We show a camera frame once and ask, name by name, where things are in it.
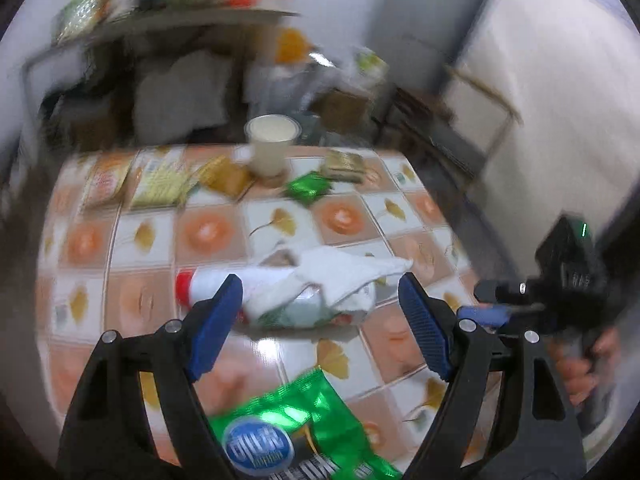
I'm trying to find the table with patterned tablecloth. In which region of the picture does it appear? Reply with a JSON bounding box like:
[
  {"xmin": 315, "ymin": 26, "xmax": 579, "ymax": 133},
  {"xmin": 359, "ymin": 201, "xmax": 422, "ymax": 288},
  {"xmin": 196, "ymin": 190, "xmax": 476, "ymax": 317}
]
[{"xmin": 37, "ymin": 145, "xmax": 501, "ymax": 466}]

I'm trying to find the orange plastic bag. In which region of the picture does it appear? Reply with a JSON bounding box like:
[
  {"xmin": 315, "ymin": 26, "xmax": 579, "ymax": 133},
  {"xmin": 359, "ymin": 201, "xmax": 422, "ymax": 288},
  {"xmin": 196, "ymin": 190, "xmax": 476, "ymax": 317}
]
[{"xmin": 276, "ymin": 29, "xmax": 309, "ymax": 64}]

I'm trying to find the large green snack bag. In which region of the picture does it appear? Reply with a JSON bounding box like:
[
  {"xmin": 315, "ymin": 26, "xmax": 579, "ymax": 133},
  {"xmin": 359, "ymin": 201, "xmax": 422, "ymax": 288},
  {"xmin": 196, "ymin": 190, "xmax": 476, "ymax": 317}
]
[{"xmin": 207, "ymin": 366, "xmax": 402, "ymax": 480}]

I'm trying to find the green packet on shelf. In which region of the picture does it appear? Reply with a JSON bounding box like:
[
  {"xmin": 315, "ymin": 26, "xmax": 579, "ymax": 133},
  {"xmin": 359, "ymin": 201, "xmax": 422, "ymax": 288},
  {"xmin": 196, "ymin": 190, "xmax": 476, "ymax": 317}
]
[{"xmin": 54, "ymin": 0, "xmax": 110, "ymax": 42}]

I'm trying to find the brown round coaster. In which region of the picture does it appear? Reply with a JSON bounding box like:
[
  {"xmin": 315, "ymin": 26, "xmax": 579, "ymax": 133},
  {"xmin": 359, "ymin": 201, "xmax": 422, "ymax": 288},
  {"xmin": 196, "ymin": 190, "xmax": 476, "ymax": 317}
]
[{"xmin": 250, "ymin": 167, "xmax": 289, "ymax": 189}]

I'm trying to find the green white carton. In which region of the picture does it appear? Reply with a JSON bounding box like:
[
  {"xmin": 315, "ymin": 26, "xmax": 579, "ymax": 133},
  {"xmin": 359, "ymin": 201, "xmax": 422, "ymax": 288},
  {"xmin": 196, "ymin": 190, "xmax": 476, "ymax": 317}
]
[{"xmin": 354, "ymin": 47, "xmax": 389, "ymax": 82}]

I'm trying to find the wooden chair with black seat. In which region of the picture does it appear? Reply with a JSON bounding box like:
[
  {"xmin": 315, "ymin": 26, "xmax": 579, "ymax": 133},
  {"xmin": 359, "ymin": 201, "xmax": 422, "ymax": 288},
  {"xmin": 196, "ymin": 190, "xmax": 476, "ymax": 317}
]
[{"xmin": 370, "ymin": 65, "xmax": 522, "ymax": 196}]

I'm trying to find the white mattress with blue edge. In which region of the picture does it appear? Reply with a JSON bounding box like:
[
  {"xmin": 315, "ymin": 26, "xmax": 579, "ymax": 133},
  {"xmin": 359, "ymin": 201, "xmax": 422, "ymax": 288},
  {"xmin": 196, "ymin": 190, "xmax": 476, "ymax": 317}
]
[{"xmin": 442, "ymin": 0, "xmax": 640, "ymax": 261}]

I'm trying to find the person's right hand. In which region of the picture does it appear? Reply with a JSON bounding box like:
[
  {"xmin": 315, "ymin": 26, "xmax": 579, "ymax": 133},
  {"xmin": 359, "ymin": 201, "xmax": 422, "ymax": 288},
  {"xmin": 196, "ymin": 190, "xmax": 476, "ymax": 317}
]
[{"xmin": 550, "ymin": 331, "xmax": 622, "ymax": 408}]

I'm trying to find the white paper cup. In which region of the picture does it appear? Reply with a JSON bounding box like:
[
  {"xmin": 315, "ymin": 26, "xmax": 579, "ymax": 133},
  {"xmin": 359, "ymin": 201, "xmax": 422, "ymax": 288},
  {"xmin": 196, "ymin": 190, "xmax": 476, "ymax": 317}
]
[{"xmin": 244, "ymin": 115, "xmax": 300, "ymax": 177}]

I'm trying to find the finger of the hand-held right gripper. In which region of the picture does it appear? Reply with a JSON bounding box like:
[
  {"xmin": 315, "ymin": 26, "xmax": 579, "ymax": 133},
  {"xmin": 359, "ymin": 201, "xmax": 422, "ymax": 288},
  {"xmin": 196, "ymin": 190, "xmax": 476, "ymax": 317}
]
[
  {"xmin": 473, "ymin": 280, "xmax": 545, "ymax": 307},
  {"xmin": 456, "ymin": 305, "xmax": 548, "ymax": 335}
]

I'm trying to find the olive gold packet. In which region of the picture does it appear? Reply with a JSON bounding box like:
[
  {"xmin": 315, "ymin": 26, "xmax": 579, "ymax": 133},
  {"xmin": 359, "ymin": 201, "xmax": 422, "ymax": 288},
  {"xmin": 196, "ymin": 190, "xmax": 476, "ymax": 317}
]
[{"xmin": 320, "ymin": 150, "xmax": 366, "ymax": 183}]

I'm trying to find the grey sack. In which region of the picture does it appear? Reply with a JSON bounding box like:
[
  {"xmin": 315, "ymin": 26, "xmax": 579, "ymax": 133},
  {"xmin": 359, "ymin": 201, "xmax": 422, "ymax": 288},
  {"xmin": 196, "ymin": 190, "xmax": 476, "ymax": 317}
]
[{"xmin": 132, "ymin": 50, "xmax": 234, "ymax": 142}]

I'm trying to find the white tissue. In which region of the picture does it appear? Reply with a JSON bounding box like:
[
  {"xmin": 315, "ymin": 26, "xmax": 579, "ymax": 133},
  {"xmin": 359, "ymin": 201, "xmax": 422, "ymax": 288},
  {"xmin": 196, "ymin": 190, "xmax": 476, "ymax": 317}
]
[{"xmin": 245, "ymin": 247, "xmax": 414, "ymax": 317}]

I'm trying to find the shelf with snack packets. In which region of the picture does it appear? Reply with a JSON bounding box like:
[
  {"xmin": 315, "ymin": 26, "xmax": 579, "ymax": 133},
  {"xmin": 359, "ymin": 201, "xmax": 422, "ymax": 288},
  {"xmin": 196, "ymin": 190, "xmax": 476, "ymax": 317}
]
[{"xmin": 25, "ymin": 6, "xmax": 302, "ymax": 63}]

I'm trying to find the orange white snack packet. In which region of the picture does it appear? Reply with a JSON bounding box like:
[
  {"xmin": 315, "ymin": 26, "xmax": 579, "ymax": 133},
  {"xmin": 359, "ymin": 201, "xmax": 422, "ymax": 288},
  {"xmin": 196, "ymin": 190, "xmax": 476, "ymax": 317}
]
[{"xmin": 82, "ymin": 155, "xmax": 133, "ymax": 207}]

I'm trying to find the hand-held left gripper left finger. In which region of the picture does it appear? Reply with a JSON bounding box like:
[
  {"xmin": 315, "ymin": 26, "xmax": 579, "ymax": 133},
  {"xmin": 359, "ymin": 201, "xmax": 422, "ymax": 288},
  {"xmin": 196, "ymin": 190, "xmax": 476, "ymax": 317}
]
[{"xmin": 57, "ymin": 273, "xmax": 244, "ymax": 480}]

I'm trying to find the cardboard box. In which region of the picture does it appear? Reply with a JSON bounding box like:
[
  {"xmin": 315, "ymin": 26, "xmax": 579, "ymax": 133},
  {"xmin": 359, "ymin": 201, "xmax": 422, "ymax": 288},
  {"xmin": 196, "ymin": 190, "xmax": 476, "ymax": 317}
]
[{"xmin": 320, "ymin": 87, "xmax": 372, "ymax": 133}]

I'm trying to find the small green foil packet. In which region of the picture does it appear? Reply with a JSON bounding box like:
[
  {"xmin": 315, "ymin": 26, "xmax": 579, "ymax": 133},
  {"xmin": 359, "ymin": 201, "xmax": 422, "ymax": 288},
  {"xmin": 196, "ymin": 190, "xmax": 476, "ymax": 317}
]
[{"xmin": 284, "ymin": 171, "xmax": 333, "ymax": 205}]

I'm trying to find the yellow brown packet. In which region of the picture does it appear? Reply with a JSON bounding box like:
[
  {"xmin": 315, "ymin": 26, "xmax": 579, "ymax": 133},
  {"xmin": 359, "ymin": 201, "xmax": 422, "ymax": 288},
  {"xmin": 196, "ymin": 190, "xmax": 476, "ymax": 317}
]
[{"xmin": 200, "ymin": 157, "xmax": 251, "ymax": 197}]

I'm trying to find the yellow green snack packet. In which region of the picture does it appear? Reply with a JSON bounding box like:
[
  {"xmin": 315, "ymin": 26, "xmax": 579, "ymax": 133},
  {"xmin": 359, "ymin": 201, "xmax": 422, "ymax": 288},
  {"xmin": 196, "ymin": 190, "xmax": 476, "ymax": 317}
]
[{"xmin": 131, "ymin": 152, "xmax": 202, "ymax": 208}]

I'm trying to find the white bottle with red cap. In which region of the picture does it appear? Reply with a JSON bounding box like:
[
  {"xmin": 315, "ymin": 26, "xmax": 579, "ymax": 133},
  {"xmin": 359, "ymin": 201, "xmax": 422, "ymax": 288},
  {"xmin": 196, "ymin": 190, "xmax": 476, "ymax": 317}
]
[{"xmin": 175, "ymin": 267, "xmax": 377, "ymax": 329}]

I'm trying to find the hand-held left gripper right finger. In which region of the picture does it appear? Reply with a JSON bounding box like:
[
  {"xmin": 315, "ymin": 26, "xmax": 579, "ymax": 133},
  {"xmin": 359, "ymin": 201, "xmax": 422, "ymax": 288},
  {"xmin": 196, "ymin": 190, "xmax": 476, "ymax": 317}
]
[{"xmin": 397, "ymin": 272, "xmax": 586, "ymax": 480}]

